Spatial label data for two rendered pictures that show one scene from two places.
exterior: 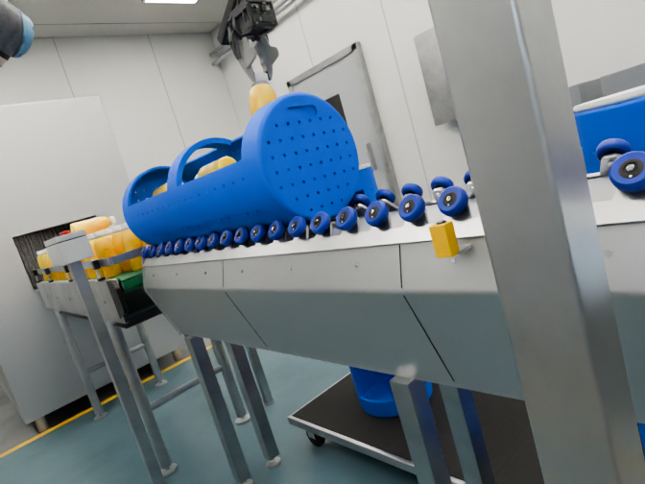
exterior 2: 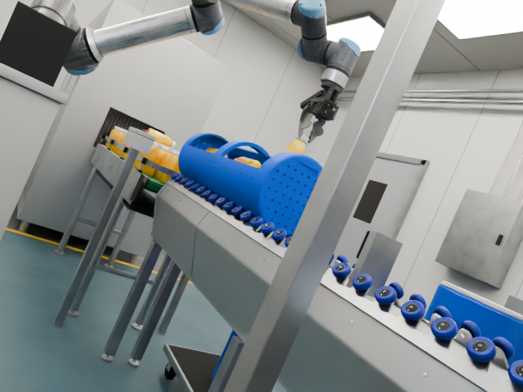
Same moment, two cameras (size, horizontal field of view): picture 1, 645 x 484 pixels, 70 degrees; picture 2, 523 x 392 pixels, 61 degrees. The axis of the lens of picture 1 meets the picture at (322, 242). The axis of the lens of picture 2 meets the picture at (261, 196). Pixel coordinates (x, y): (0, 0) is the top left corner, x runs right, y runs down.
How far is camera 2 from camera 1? 0.52 m
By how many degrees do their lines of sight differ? 12
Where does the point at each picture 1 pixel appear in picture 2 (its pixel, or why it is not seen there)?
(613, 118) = (447, 296)
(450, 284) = not seen: hidden behind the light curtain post
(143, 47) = (286, 54)
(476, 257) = not seen: hidden behind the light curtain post
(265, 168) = (265, 181)
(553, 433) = (254, 334)
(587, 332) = (286, 299)
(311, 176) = (286, 204)
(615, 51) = not seen: outside the picture
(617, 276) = (346, 333)
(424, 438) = (224, 379)
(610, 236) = (358, 316)
